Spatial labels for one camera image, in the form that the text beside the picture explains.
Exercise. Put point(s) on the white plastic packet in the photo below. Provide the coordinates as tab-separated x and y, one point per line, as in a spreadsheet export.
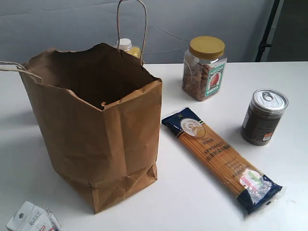
30	217

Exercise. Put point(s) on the spaghetti packet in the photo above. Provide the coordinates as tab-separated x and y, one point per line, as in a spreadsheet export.
251	187

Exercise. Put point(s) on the brown paper bag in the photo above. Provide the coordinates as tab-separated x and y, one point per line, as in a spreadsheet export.
99	113

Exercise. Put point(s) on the black stand pole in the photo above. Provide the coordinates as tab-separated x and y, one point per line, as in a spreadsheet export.
264	41

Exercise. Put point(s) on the metal pull-tab can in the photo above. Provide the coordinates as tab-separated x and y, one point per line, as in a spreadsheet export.
263	115

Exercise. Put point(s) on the clear jar yellow lid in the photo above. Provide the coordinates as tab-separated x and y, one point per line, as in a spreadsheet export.
204	65

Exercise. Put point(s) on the bottle with white cap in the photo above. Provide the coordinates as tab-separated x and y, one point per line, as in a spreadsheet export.
125	44

